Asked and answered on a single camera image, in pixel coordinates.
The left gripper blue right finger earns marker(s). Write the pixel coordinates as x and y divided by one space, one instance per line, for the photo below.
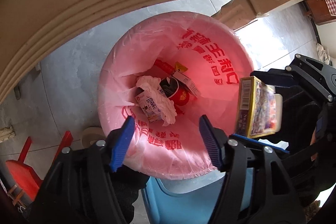
213 140

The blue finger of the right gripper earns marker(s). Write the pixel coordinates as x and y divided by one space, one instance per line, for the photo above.
251 143

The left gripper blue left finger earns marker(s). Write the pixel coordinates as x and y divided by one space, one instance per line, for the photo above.
119 142

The gold purple card box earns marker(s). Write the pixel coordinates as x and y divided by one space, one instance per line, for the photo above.
259 109

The red paper cup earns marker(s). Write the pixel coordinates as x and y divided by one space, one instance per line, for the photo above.
175 91

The yellow snack wrapper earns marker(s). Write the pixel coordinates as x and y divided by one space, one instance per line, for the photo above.
180 68

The white blue milk carton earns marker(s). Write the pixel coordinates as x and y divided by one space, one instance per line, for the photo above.
147 105

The navy white tall box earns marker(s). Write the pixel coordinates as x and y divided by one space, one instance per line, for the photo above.
190 85

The pink lined trash bin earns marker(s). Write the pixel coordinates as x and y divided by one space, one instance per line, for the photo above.
166 72

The blue plastic stool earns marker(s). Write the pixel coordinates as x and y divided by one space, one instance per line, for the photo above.
182 201

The checkered cloth side table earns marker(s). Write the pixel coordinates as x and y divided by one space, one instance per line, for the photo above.
321 11

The red plastic stool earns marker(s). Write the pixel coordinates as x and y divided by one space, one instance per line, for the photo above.
26 179

